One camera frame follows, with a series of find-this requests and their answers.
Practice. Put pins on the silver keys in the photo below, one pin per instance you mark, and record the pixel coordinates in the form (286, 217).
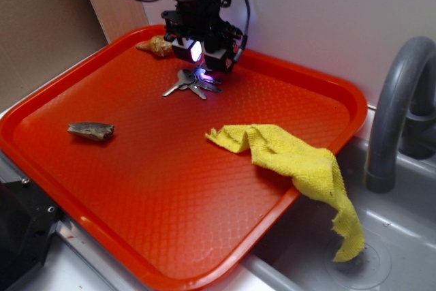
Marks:
(196, 80)

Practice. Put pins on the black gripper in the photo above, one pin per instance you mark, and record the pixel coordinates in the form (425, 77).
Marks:
(199, 20)

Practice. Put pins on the black metal base block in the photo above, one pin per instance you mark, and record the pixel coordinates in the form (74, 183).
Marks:
(28, 221)

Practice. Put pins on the grey curved faucet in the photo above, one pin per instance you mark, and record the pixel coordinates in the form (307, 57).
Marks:
(404, 120)

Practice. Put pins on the orange plastic tray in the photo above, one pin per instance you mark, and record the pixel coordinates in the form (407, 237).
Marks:
(173, 208)

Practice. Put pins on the yellow microfiber cloth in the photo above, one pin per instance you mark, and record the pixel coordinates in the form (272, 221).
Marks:
(315, 173)

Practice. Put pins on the tan spiral seashell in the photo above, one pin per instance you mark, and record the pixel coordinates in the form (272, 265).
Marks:
(157, 45)

